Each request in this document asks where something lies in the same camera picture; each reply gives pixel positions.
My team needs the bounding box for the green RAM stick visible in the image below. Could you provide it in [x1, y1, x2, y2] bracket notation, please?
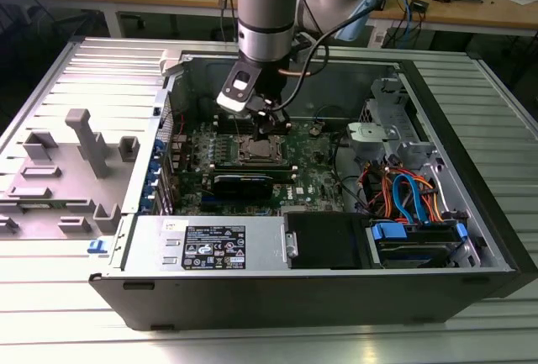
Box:
[212, 168, 294, 182]

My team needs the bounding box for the silver power supply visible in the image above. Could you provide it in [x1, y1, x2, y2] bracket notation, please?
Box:
[109, 214, 292, 273]

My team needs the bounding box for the thick black cable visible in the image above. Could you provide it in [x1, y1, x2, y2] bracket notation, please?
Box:
[331, 130, 375, 217]

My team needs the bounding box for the orange red wire bundle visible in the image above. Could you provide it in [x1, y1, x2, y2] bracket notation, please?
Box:
[360, 162, 446, 225]

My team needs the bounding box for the silver drive cage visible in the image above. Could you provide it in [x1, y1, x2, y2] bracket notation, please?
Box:
[360, 76, 425, 146]

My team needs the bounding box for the dark office chair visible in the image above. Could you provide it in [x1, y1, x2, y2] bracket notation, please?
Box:
[0, 0, 108, 100]

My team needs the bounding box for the wooden desk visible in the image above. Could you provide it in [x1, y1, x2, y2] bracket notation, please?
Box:
[0, 0, 538, 40]

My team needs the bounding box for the CPU socket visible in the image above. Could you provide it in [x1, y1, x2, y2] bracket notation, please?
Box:
[236, 134, 291, 167]

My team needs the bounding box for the black PC case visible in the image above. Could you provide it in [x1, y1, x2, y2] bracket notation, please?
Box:
[87, 46, 538, 332]

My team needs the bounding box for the grey case corner bracket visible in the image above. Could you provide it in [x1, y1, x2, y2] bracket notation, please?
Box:
[159, 49, 189, 77]

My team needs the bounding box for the hard disk in blue carrier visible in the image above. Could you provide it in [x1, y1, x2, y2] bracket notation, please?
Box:
[368, 219, 471, 272]

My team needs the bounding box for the green motherboard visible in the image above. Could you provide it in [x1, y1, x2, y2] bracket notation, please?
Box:
[170, 119, 352, 217]

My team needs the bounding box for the thin black fan wire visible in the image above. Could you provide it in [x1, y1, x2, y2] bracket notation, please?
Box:
[314, 104, 352, 126]

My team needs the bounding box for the silver round bracket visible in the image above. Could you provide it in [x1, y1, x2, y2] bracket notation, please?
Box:
[345, 122, 400, 156]

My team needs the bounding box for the silver CPU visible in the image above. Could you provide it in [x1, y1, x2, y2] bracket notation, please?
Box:
[250, 140, 277, 159]

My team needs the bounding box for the grey parts rack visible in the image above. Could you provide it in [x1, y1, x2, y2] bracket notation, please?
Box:
[0, 107, 143, 242]

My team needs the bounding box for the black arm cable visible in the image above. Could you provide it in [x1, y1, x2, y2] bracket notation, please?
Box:
[268, 0, 394, 111]

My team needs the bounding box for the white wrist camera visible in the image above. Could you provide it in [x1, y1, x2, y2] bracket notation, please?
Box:
[216, 65, 262, 113]

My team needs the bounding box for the blue wire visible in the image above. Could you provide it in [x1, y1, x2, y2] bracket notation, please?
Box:
[392, 172, 430, 227]

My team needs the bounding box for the black graphics card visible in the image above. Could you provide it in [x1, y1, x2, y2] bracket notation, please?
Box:
[209, 173, 274, 201]

